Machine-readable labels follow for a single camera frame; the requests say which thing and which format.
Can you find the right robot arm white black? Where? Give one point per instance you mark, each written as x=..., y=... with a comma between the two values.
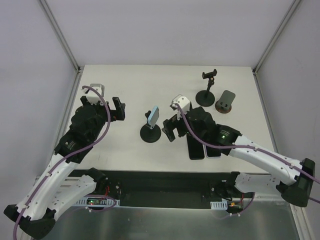
x=290, y=178

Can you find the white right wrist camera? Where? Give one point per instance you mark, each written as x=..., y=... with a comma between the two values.
x=183, y=102

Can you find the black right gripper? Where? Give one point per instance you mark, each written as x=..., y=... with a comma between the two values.
x=175, y=125

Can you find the white cable duct right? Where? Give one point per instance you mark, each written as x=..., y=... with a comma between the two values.
x=219, y=205

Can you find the aluminium frame post left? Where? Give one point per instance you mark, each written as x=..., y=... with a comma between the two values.
x=59, y=34

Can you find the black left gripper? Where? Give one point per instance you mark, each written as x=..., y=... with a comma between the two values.
x=107, y=108

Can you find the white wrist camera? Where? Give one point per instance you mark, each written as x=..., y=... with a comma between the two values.
x=94, y=93
x=183, y=102

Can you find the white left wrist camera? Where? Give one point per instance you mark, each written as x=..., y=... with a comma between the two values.
x=94, y=93

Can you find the white cable duct left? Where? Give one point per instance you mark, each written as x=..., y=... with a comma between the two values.
x=99, y=202

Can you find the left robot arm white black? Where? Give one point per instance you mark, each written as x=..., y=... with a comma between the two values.
x=38, y=212

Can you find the aluminium frame post right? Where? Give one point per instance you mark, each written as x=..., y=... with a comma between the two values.
x=277, y=34

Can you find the aluminium frame post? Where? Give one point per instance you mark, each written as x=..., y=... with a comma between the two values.
x=277, y=34
x=59, y=34

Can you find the black round phone stand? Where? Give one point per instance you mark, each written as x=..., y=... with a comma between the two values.
x=150, y=135

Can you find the grey stand on wooden base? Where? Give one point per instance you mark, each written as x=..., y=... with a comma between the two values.
x=224, y=104

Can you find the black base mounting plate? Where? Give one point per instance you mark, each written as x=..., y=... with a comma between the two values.
x=180, y=190

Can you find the black phone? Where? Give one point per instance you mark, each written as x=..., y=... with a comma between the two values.
x=195, y=149

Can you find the white cable duct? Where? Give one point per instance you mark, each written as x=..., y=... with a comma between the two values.
x=99, y=202
x=219, y=205

